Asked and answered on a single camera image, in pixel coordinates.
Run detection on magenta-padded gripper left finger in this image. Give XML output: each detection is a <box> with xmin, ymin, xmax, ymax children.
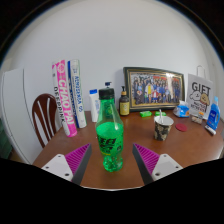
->
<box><xmin>41</xmin><ymin>143</ymin><xmax>93</xmax><ymax>186</ymax></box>

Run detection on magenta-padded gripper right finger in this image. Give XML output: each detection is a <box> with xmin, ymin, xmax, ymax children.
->
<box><xmin>132</xmin><ymin>143</ymin><xmax>184</xmax><ymax>185</ymax></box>

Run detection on green plastic drink bottle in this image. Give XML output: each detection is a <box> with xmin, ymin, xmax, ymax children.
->
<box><xmin>95</xmin><ymin>87</ymin><xmax>125</xmax><ymax>173</ymax></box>

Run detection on camouflage print paper cup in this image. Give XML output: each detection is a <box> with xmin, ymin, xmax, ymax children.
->
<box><xmin>153</xmin><ymin>115</ymin><xmax>175</xmax><ymax>141</ymax></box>

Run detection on flat round red coaster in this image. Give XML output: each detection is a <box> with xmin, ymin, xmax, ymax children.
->
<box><xmin>175</xmin><ymin>123</ymin><xmax>188</xmax><ymax>133</ymax></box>

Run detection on white straw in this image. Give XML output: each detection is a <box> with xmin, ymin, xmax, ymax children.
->
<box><xmin>158</xmin><ymin>108</ymin><xmax>165</xmax><ymax>125</ymax></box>

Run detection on small floral pouch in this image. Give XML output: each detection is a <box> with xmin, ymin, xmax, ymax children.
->
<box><xmin>190</xmin><ymin>115</ymin><xmax>204</xmax><ymax>125</ymax></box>

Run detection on blue tissue pack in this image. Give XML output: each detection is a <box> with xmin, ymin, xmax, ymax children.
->
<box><xmin>172</xmin><ymin>100</ymin><xmax>191</xmax><ymax>118</ymax></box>

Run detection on small white tube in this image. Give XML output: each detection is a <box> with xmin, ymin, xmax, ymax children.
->
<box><xmin>204</xmin><ymin>124</ymin><xmax>217</xmax><ymax>136</ymax></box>

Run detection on dark wooden chair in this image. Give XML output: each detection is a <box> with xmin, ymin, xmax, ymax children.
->
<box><xmin>31</xmin><ymin>93</ymin><xmax>60</xmax><ymax>149</ymax></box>

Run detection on white bottle with blue cap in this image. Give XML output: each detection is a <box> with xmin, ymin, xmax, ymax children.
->
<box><xmin>88</xmin><ymin>88</ymin><xmax>101</xmax><ymax>123</ymax></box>

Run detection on blue mouthwash bottle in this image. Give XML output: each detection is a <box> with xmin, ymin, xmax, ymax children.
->
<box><xmin>205</xmin><ymin>96</ymin><xmax>221</xmax><ymax>131</ymax></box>

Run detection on white door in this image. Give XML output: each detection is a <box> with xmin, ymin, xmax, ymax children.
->
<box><xmin>0</xmin><ymin>69</ymin><xmax>34</xmax><ymax>164</ymax></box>

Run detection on amber pump bottle yellow label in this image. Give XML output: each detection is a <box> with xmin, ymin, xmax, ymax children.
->
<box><xmin>118</xmin><ymin>85</ymin><xmax>131</xmax><ymax>117</ymax></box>

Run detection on framed group photo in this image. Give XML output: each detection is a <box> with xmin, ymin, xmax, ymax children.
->
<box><xmin>123</xmin><ymin>66</ymin><xmax>186</xmax><ymax>112</ymax></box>

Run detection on white gift bag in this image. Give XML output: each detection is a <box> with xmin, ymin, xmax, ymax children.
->
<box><xmin>186</xmin><ymin>65</ymin><xmax>214</xmax><ymax>120</ymax></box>

